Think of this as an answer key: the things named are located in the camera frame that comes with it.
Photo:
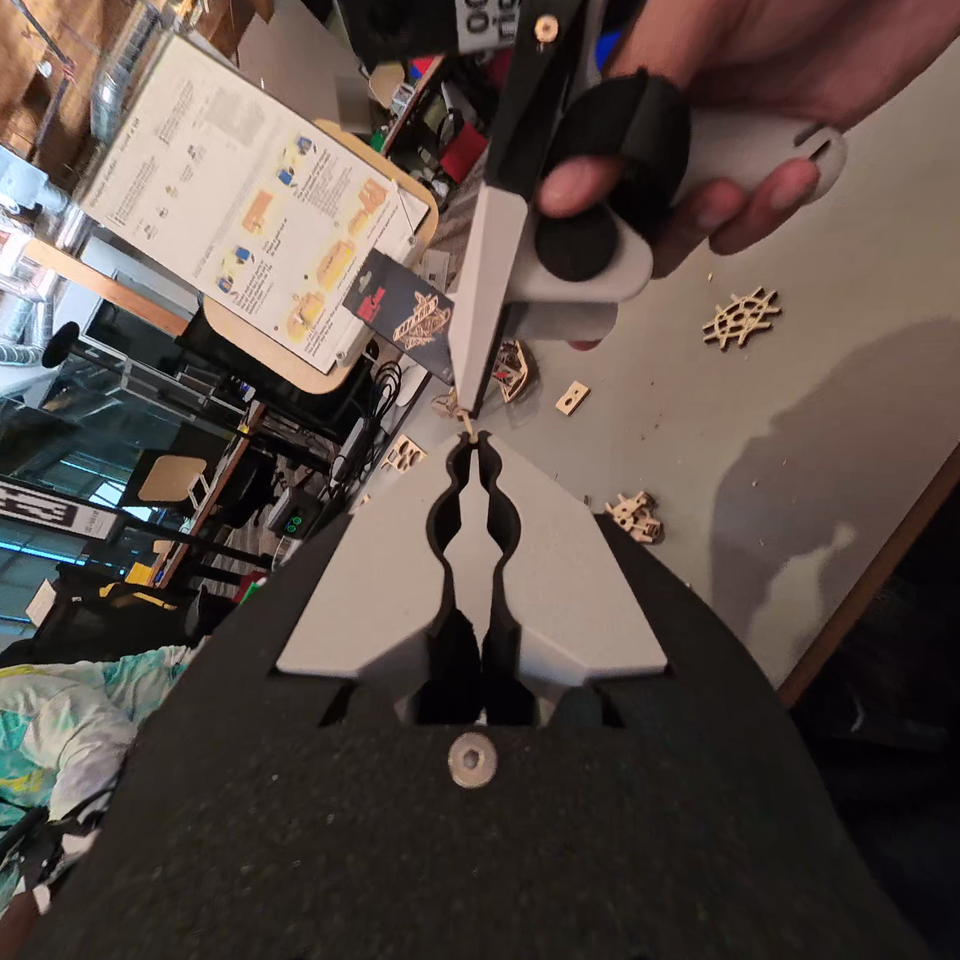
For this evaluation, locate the colourful patterned cloth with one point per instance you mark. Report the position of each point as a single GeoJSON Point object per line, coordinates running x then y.
{"type": "Point", "coordinates": [75, 712]}

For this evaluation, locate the black model package card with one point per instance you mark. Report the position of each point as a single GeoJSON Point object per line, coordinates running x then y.
{"type": "Point", "coordinates": [375, 292]}

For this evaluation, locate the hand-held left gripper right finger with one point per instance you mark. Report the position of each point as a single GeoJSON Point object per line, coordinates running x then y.
{"type": "Point", "coordinates": [577, 592]}

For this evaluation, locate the wooden plywood model with red plane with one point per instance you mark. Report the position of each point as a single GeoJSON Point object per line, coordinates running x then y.
{"type": "Point", "coordinates": [517, 379]}

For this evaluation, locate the small wooden peg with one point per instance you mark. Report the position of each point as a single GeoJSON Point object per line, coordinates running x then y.
{"type": "Point", "coordinates": [469, 424]}

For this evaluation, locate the grey desk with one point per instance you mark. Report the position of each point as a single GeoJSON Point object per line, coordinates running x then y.
{"type": "Point", "coordinates": [750, 450]}

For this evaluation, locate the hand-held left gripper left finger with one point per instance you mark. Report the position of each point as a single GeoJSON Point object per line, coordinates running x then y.
{"type": "Point", "coordinates": [352, 592]}

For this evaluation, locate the person's dark pants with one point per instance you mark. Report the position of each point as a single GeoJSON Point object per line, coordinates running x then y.
{"type": "Point", "coordinates": [885, 675]}

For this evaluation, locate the wooden radial engine model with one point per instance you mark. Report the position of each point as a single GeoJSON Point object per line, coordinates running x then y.
{"type": "Point", "coordinates": [637, 517]}

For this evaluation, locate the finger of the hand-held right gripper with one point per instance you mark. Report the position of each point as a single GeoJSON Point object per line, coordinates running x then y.
{"type": "Point", "coordinates": [487, 285]}

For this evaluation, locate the person's right hand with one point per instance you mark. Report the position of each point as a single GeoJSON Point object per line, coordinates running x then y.
{"type": "Point", "coordinates": [787, 60]}

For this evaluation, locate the wooden spoked wheel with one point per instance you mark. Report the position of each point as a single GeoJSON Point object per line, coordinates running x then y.
{"type": "Point", "coordinates": [742, 319]}

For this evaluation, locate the white instruction sign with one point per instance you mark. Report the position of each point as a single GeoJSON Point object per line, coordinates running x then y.
{"type": "Point", "coordinates": [225, 187]}

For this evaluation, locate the beige chair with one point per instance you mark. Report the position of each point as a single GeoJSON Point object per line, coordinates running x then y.
{"type": "Point", "coordinates": [172, 476]}

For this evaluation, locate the wooden plate with two holes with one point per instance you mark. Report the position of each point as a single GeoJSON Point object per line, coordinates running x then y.
{"type": "Point", "coordinates": [568, 405]}

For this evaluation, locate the black device with green lights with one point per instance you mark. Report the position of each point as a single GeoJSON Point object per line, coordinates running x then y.
{"type": "Point", "coordinates": [292, 517]}

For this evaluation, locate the wooden part sheet with cutouts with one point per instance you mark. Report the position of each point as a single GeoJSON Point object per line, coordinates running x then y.
{"type": "Point", "coordinates": [390, 457]}

